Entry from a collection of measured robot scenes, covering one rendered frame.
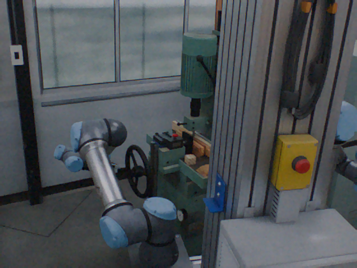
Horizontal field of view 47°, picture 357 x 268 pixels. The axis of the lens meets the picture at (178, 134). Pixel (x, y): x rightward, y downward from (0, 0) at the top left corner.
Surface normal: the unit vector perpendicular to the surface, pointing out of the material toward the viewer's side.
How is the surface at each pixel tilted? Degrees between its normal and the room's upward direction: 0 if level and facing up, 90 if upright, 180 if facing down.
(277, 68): 90
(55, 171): 90
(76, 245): 0
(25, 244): 0
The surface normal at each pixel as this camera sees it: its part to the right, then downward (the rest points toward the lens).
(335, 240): 0.04, -0.92
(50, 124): 0.48, 0.37
